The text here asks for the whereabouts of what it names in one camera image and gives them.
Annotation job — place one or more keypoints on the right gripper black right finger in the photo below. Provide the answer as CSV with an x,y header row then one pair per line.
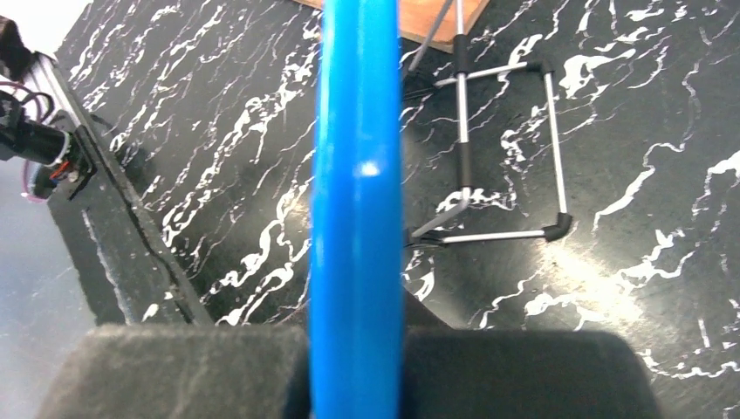
x,y
460,373

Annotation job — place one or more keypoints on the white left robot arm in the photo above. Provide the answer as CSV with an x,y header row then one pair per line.
x,y
42,123

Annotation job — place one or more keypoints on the brown wooden board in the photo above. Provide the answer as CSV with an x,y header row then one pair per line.
x,y
433,24

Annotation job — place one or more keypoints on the blue-framed small whiteboard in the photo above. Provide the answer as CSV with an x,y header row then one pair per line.
x,y
355,313

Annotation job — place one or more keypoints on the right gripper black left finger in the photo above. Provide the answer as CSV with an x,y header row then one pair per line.
x,y
183,372

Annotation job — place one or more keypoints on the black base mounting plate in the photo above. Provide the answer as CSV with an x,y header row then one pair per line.
x,y
126,273

